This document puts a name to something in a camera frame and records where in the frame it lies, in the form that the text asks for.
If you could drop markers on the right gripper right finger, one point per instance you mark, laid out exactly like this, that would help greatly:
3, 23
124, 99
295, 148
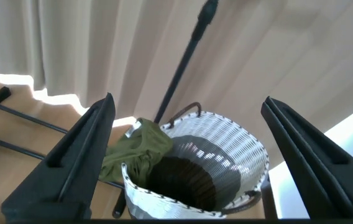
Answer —
319, 186

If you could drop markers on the beige curtain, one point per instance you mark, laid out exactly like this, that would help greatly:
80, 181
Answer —
71, 37

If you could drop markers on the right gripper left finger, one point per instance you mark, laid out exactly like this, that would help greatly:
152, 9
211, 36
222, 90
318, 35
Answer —
33, 193

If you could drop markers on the black clothes rack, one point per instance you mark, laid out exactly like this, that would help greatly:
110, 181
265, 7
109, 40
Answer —
179, 68

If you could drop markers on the green garment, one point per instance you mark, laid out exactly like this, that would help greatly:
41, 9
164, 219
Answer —
136, 149

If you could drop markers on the white laundry basket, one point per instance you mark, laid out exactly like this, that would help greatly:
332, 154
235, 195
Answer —
220, 133

